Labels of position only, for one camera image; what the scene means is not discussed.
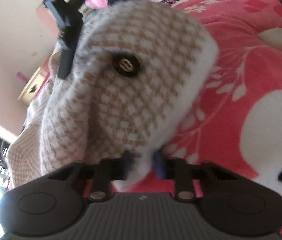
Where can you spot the black cardigan button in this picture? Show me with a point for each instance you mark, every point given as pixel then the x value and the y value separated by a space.
pixel 126 65

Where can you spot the pink floral bed blanket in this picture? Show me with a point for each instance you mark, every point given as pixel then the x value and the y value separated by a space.
pixel 236 121

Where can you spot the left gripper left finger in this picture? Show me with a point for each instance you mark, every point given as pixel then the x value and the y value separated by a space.
pixel 107 171

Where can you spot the beige white houndstooth knit cardigan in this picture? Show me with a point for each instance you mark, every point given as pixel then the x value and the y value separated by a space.
pixel 95 113

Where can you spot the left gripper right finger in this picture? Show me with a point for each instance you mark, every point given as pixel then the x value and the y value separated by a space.
pixel 178 170

